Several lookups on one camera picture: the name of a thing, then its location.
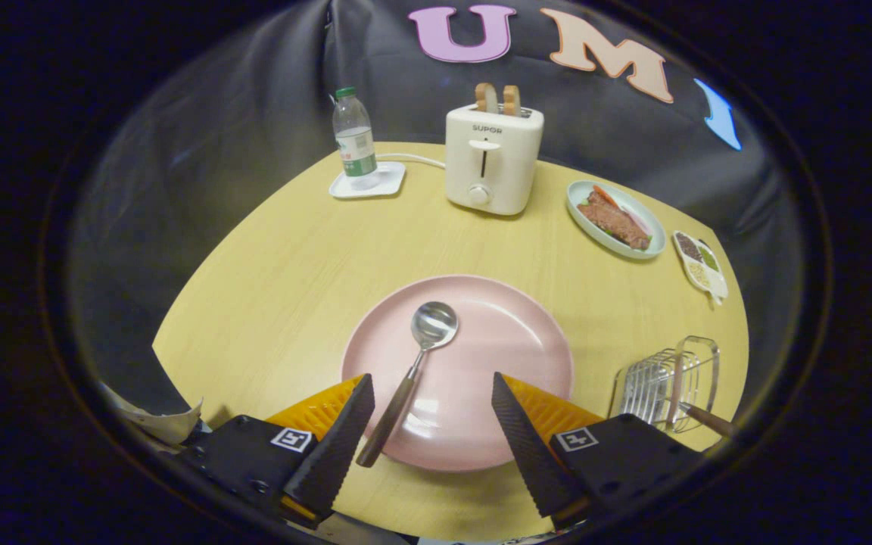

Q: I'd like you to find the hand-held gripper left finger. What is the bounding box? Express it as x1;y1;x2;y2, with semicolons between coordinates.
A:
179;373;376;531

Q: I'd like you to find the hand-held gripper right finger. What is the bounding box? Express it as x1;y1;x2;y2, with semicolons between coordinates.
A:
491;372;709;531

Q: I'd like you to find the wooden-handled metal spoon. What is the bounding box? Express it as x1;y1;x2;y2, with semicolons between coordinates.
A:
357;301;459;468

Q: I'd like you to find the wooden-handled metal fork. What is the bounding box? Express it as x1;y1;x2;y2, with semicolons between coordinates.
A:
682;403;740;440

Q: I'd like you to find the pink round plate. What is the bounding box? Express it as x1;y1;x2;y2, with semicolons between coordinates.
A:
341;275;575;473

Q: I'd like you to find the pale green oval plate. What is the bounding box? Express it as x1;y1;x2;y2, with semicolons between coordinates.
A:
566;179;667;260

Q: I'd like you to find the cooked meat with vegetables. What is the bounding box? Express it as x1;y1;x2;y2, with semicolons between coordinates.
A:
578;185;652;251

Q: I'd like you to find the white divided seasoning dish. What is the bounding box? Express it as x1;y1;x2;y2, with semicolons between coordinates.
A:
671;230;730;306

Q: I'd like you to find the white square coaster tray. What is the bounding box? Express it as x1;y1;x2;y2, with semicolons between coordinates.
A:
329;161;407;200

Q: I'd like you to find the cream white toaster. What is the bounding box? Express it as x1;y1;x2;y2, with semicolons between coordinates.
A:
445;104;545;216

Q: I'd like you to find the black backdrop cloth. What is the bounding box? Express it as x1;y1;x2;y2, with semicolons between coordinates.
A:
65;0;808;425

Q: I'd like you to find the clear plastic water bottle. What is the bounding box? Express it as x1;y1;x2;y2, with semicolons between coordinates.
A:
332;86;378;179

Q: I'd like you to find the metal wire cutlery rack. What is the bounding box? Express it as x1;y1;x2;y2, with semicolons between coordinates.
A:
609;335;721;434

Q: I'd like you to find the white toaster power cable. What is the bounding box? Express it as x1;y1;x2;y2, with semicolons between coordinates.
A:
375;153;448;169

